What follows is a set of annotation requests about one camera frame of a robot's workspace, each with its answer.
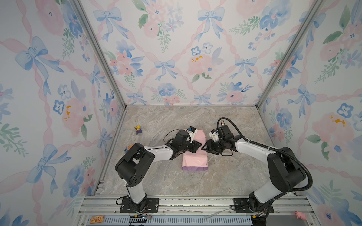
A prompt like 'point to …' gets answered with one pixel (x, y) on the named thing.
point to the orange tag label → (97, 219)
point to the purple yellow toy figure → (138, 129)
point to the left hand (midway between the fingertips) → (202, 144)
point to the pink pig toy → (300, 214)
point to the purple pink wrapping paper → (197, 161)
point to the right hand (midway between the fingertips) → (204, 148)
